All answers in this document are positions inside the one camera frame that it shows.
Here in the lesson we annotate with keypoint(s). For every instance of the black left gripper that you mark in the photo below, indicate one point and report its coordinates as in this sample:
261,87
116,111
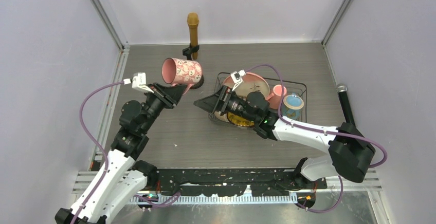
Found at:
168,95

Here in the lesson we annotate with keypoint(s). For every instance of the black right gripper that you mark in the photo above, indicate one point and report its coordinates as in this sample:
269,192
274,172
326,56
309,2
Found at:
218,101

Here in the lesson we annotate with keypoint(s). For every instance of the pink patterned mug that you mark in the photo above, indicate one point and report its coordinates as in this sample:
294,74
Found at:
182,72

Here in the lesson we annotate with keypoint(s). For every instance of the blue mug yellow inside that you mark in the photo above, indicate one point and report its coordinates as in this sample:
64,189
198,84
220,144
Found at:
292,106

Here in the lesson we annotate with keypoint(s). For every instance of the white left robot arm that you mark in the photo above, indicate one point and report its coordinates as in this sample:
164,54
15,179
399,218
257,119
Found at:
122,174

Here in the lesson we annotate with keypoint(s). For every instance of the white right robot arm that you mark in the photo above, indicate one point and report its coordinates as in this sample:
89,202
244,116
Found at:
347,153

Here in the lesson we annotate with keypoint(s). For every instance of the beige ceramic bowl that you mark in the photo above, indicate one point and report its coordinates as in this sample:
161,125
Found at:
221,117

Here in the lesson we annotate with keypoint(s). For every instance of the yellow black patterned plate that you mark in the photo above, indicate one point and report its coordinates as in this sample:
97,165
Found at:
239,121

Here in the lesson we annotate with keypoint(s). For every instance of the black microphone stand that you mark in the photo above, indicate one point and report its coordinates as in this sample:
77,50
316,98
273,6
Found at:
191,54

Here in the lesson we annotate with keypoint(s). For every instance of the pink beige leaf plate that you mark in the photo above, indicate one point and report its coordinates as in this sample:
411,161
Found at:
252,82

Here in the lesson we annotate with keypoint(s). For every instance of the plain pink mug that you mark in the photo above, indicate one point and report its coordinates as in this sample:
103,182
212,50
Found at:
276,93

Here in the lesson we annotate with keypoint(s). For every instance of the black handheld microphone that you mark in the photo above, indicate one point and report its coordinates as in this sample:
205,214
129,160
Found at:
345,103

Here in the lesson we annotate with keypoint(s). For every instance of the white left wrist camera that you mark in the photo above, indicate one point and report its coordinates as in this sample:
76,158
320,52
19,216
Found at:
139,82

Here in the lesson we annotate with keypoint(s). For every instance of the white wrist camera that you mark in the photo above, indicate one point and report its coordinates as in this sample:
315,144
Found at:
237,77
139,82

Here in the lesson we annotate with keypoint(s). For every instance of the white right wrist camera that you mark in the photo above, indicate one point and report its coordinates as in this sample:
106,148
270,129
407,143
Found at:
237,77

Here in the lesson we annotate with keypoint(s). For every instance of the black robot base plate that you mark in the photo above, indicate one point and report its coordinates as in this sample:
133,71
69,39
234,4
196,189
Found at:
226,182

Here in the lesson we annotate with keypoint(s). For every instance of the black wire dish rack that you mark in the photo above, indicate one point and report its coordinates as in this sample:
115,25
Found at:
223,78

